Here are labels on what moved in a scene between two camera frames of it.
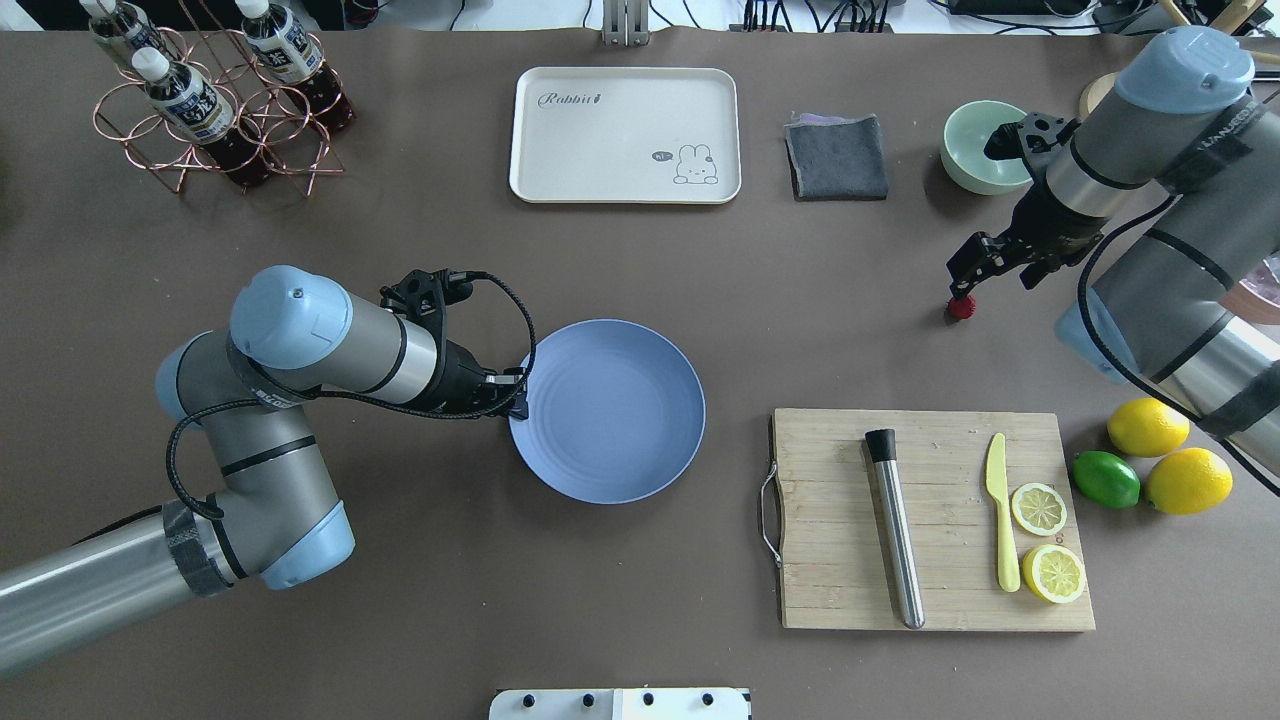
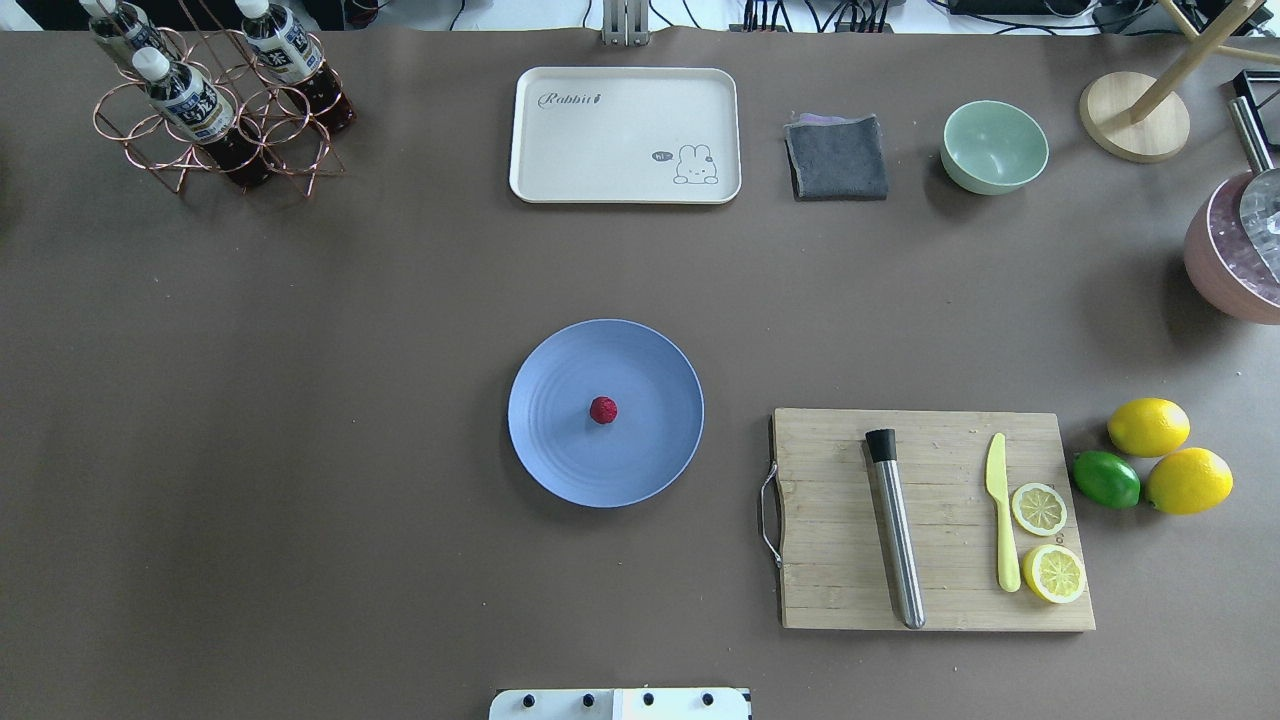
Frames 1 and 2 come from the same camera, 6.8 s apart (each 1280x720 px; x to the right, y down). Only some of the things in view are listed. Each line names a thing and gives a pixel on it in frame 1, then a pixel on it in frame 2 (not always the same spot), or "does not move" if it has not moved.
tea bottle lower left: [285, 48] does not move
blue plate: [616, 412] does not move
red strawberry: [963, 308] to [603, 409]
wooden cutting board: [837, 571] does not move
